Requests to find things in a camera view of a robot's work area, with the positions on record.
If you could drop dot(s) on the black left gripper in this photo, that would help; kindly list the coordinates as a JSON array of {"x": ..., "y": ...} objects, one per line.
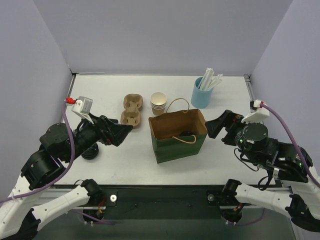
[{"x": 104, "y": 130}]

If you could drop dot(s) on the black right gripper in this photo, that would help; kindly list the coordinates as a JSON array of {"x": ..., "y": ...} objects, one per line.
[{"x": 230, "y": 129}]

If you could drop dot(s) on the black coffee cup lid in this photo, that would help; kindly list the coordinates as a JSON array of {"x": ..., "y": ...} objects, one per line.
[{"x": 186, "y": 133}]

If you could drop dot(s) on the green and brown paper bag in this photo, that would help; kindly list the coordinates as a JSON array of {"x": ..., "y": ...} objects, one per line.
[{"x": 165, "y": 130}]

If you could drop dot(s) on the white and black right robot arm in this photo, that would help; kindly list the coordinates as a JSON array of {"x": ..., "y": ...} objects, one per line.
[{"x": 289, "y": 189}]

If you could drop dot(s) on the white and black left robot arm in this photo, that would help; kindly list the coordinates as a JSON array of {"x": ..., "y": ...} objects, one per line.
[{"x": 20, "y": 217}]

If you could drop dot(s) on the light blue straw holder cup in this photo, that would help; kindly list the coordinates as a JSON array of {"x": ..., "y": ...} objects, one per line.
[{"x": 200, "y": 99}]

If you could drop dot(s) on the stack of black cup lids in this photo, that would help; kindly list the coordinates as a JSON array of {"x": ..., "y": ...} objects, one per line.
[{"x": 91, "y": 153}]

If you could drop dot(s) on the stack of brown paper cups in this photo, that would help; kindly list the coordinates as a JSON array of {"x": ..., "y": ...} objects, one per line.
[{"x": 158, "y": 101}]

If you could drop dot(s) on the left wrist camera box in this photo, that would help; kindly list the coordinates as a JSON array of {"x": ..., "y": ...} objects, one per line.
[{"x": 81, "y": 107}]

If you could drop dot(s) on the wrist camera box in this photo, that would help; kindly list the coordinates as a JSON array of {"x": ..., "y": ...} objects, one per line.
[
  {"x": 258, "y": 113},
  {"x": 81, "y": 107}
]

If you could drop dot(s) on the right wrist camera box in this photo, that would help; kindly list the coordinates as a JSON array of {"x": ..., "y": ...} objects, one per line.
[{"x": 258, "y": 113}]

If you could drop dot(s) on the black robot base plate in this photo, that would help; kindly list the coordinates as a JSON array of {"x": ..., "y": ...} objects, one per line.
[{"x": 160, "y": 202}]

